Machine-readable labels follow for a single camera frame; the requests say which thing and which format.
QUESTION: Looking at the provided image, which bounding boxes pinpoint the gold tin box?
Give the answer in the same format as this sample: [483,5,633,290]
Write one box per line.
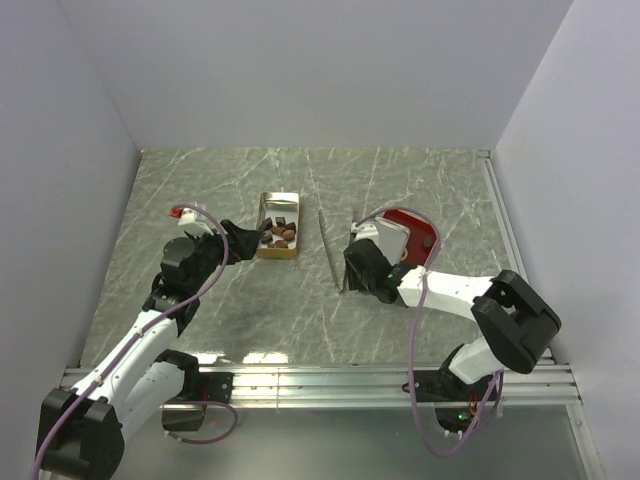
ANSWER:
[257,192,300,259]

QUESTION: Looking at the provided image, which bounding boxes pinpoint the red tin tray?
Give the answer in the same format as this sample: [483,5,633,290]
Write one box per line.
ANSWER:
[383,209,438,265]

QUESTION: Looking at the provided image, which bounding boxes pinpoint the aluminium rail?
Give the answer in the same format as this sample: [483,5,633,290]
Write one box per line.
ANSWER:
[53,363,581,410]
[481,156,558,374]

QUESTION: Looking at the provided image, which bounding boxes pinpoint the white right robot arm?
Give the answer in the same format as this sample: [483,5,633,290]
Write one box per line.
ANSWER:
[344,239,562,399]

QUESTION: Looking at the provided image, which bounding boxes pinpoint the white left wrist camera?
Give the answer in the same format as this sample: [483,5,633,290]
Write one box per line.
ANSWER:
[169,207,214,236]

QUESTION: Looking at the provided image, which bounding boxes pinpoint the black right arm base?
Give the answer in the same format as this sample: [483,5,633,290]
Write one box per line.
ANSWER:
[414,369,493,433]

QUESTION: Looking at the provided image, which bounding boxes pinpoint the aluminium front rail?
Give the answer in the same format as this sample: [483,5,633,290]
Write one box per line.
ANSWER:
[53,363,581,410]

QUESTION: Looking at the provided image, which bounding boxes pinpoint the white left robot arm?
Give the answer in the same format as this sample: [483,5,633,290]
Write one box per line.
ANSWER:
[31,220,262,479]

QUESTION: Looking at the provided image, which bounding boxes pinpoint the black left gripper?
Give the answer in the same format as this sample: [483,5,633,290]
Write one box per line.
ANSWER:
[185,219,262,292]

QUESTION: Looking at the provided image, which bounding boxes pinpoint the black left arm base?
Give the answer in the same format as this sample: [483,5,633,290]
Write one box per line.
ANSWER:
[161,372,239,434]

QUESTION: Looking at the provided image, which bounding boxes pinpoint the metal tweezers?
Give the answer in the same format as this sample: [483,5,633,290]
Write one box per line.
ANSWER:
[318,208,360,295]

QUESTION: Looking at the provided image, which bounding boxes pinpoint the silver tin lid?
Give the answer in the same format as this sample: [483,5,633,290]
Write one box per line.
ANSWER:
[374,217,410,265]

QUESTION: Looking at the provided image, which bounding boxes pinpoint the dark chocolate piece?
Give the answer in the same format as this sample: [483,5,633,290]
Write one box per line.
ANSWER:
[259,218,273,231]

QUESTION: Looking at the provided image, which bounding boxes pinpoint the aluminium right rail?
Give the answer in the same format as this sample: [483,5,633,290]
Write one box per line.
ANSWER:
[481,156,558,374]

